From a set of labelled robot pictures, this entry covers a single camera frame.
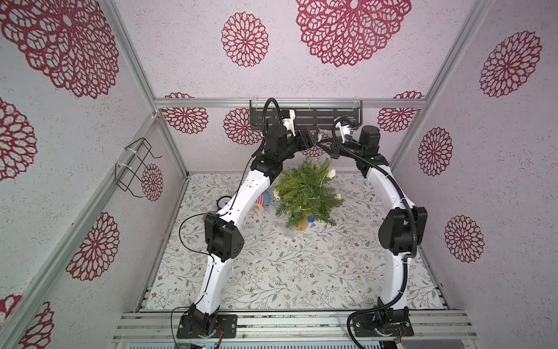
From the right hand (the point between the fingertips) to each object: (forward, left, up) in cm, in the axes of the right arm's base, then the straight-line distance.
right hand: (317, 140), depth 83 cm
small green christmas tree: (-21, +5, -7) cm, 23 cm away
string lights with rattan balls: (-16, -3, -2) cm, 17 cm away
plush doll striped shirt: (-6, +23, -30) cm, 38 cm away
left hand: (-2, +1, +5) cm, 6 cm away
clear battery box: (-21, +10, -34) cm, 41 cm away
